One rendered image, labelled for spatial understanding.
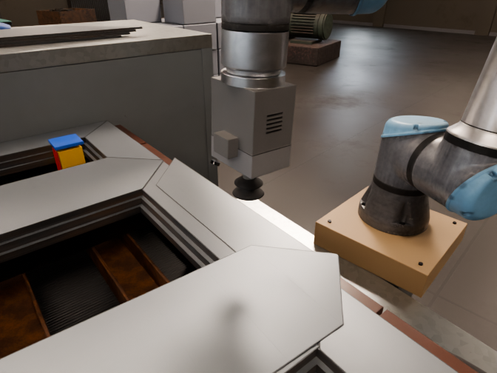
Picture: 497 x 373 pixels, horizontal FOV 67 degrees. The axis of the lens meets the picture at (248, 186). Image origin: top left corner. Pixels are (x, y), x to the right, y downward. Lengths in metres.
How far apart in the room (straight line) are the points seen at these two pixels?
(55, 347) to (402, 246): 0.62
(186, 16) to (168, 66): 2.42
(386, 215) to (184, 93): 0.74
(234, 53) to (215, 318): 0.30
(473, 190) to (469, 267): 1.44
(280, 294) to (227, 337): 0.09
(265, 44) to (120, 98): 0.80
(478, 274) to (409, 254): 1.29
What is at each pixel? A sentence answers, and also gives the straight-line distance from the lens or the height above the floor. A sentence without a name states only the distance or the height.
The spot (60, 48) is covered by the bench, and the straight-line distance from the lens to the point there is 1.10.
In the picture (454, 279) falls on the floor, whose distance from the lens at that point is 2.00.
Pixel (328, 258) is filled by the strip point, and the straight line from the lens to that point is 0.55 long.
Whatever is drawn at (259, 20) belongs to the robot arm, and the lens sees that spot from 0.41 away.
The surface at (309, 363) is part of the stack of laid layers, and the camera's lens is 0.45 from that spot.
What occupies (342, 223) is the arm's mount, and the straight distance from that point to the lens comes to 0.84.
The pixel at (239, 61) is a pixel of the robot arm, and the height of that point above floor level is 1.13.
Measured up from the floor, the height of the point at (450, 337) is 0.68.
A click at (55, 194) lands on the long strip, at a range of 0.78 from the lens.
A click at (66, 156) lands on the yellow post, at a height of 0.86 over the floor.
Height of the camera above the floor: 1.20
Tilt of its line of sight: 29 degrees down
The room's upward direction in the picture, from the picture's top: straight up
